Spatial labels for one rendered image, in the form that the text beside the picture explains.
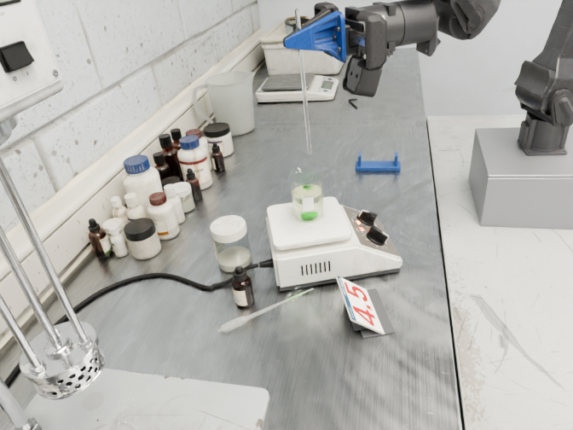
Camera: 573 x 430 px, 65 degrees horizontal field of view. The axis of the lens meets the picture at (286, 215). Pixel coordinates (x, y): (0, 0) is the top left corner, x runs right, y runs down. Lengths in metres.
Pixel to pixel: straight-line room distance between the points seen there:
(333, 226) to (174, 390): 0.32
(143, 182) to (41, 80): 0.60
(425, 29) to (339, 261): 0.34
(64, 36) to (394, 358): 0.79
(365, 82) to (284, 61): 1.16
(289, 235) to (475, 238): 0.33
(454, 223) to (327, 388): 0.42
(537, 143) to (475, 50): 1.29
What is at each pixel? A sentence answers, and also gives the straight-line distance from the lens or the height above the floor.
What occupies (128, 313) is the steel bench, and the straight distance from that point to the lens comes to 0.76.
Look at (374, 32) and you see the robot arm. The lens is 0.56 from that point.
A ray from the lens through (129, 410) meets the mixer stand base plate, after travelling 0.62.
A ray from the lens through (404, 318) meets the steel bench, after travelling 0.67.
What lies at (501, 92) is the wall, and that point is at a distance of 2.22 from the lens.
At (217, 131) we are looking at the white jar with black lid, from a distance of 1.15.
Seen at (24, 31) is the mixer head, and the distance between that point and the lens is 0.33.
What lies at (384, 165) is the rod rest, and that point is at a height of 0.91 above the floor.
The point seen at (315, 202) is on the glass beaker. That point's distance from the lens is 0.69.
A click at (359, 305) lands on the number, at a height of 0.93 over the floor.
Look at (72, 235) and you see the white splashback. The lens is 0.89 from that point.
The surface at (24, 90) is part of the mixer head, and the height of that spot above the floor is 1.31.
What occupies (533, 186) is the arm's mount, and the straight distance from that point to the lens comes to 0.85.
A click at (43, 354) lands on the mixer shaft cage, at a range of 0.49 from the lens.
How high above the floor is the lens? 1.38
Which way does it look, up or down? 32 degrees down
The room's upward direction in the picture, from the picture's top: 6 degrees counter-clockwise
